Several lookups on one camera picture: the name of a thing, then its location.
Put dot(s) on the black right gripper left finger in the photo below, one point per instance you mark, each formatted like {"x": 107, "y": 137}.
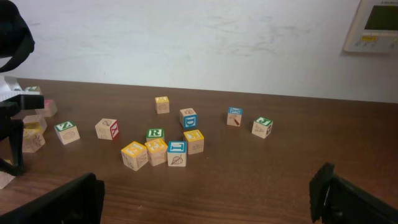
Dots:
{"x": 78, "y": 201}

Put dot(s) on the yellow s block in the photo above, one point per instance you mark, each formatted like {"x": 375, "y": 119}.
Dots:
{"x": 134, "y": 155}
{"x": 33, "y": 140}

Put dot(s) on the green J block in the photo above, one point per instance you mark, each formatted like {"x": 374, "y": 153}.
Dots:
{"x": 262, "y": 127}

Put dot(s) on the yellow G block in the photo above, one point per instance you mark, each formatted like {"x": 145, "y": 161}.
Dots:
{"x": 157, "y": 151}

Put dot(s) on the green Z block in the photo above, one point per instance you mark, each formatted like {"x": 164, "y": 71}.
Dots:
{"x": 67, "y": 132}

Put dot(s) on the green L block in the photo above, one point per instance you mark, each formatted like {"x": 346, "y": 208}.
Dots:
{"x": 33, "y": 89}

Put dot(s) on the yellow K block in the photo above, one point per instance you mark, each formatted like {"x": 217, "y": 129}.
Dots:
{"x": 195, "y": 141}

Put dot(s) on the blue D block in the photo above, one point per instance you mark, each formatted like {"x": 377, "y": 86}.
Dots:
{"x": 188, "y": 118}

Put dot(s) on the red O block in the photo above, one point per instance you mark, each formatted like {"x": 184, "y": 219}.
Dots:
{"x": 49, "y": 109}

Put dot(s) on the yellow top block far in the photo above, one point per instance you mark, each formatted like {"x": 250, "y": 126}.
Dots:
{"x": 162, "y": 104}

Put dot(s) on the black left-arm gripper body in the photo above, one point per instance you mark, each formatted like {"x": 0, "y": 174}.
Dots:
{"x": 13, "y": 100}

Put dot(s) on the beige wall control panel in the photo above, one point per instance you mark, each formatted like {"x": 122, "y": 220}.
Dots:
{"x": 374, "y": 28}

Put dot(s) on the blue L block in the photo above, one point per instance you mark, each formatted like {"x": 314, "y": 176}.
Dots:
{"x": 177, "y": 154}

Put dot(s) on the yellow C block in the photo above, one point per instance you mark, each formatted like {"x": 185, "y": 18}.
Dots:
{"x": 5, "y": 179}

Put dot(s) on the plain wood yellow-side block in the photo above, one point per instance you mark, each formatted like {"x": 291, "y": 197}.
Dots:
{"x": 36, "y": 121}

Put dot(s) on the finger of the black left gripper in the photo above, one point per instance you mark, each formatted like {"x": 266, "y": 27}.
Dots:
{"x": 12, "y": 129}

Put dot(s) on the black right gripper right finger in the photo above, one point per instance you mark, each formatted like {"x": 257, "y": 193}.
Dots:
{"x": 335, "y": 200}

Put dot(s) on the green R block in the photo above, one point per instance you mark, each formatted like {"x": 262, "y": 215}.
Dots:
{"x": 155, "y": 133}

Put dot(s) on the blue X block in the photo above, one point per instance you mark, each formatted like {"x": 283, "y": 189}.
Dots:
{"x": 234, "y": 116}

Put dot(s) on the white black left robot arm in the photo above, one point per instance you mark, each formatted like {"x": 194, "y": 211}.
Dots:
{"x": 17, "y": 44}

